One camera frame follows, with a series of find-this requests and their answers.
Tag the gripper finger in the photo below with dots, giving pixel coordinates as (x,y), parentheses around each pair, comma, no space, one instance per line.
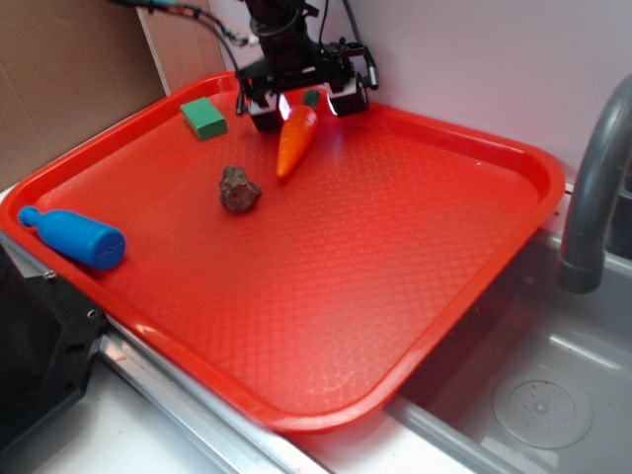
(270,113)
(347,97)

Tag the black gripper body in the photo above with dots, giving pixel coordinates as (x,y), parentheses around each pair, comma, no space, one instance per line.
(292,59)

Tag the orange toy carrot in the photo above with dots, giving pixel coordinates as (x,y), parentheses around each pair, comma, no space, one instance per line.
(297,133)

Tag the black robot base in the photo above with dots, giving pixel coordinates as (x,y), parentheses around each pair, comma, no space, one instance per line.
(50,333)

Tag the green rectangular block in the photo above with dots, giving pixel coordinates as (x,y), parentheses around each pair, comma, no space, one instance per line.
(204,119)

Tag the brown rock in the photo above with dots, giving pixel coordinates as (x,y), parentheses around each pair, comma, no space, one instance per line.
(237,192)

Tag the red plastic tray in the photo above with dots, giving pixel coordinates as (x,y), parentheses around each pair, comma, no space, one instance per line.
(308,311)

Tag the brown cardboard panel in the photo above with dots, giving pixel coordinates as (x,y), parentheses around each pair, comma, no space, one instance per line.
(71,69)

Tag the blue toy bottle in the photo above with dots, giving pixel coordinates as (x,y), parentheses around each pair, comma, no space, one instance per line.
(88,241)

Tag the grey sink faucet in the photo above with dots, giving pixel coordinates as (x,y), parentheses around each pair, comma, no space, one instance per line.
(599,215)

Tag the grey toy sink basin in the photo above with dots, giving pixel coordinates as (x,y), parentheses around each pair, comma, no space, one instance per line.
(534,379)

